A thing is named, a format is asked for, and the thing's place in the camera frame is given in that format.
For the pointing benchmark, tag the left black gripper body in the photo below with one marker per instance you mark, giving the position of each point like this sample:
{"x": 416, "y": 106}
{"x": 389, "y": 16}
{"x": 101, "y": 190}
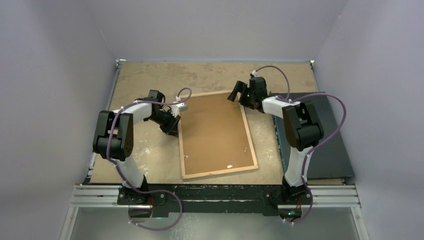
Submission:
{"x": 166, "y": 121}

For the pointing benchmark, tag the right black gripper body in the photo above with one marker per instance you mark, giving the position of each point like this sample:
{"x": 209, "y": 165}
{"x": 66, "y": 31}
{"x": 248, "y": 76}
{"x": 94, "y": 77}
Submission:
{"x": 248, "y": 97}

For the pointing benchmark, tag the brown backing board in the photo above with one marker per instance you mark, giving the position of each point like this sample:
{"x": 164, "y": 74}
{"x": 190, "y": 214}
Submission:
{"x": 212, "y": 136}

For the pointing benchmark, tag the wooden picture frame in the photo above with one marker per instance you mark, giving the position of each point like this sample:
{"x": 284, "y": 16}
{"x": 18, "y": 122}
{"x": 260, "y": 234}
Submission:
{"x": 251, "y": 139}

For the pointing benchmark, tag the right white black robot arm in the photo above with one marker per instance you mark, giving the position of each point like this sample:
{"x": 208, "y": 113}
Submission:
{"x": 302, "y": 127}

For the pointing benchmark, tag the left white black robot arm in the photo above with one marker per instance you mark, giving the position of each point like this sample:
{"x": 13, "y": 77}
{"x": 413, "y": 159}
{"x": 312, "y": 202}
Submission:
{"x": 114, "y": 134}

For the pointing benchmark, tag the dark blue book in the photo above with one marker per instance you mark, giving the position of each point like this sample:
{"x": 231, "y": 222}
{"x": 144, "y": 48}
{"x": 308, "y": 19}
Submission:
{"x": 330, "y": 161}

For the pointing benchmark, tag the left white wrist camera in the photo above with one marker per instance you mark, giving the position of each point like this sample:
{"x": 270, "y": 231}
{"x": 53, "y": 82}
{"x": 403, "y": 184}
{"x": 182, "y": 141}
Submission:
{"x": 179, "y": 107}

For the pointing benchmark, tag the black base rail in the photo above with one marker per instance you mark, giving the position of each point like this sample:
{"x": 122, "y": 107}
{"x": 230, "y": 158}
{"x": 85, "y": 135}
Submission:
{"x": 266, "y": 199}

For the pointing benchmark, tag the aluminium frame rails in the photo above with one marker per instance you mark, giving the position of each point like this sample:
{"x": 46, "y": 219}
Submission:
{"x": 95, "y": 215}

